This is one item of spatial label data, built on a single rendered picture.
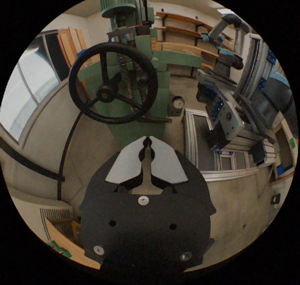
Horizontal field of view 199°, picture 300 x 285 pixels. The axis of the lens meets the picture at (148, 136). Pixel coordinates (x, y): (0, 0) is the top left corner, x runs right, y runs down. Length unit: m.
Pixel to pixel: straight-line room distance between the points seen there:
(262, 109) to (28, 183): 1.90
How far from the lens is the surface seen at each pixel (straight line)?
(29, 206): 1.24
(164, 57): 0.41
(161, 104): 0.50
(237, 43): 0.96
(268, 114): 0.45
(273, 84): 0.46
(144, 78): 0.17
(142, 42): 0.31
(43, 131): 1.52
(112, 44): 0.22
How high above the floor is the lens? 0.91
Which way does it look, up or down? 58 degrees down
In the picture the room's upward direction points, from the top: 7 degrees counter-clockwise
